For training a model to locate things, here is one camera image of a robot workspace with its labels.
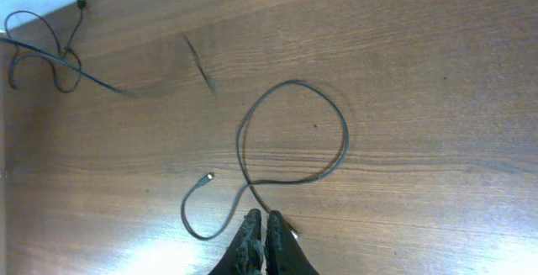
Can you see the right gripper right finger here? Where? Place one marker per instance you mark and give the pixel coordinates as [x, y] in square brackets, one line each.
[283, 254]

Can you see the black usb cable thin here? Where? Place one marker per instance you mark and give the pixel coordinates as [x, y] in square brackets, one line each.
[84, 73]

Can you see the black usb cable long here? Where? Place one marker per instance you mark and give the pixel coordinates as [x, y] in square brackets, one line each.
[249, 183]

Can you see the black cable short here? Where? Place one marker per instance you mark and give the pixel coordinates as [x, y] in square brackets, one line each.
[64, 55]

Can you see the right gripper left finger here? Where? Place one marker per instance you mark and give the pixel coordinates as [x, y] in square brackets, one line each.
[244, 256]

